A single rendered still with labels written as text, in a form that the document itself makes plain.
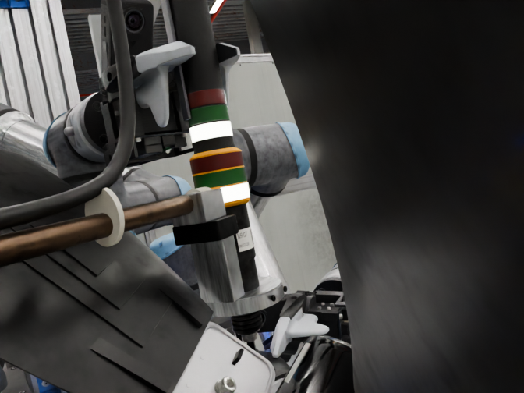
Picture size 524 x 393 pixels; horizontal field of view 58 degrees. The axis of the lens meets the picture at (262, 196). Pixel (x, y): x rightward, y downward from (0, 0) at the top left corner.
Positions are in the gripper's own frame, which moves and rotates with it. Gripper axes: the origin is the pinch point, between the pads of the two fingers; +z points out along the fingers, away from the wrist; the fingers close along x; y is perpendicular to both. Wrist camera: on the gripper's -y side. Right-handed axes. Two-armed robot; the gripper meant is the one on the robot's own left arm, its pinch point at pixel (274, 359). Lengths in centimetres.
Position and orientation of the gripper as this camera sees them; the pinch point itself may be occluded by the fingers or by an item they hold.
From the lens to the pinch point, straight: 55.3
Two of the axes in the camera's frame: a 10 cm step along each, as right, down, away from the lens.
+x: 0.9, 9.9, 0.9
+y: 9.2, -0.4, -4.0
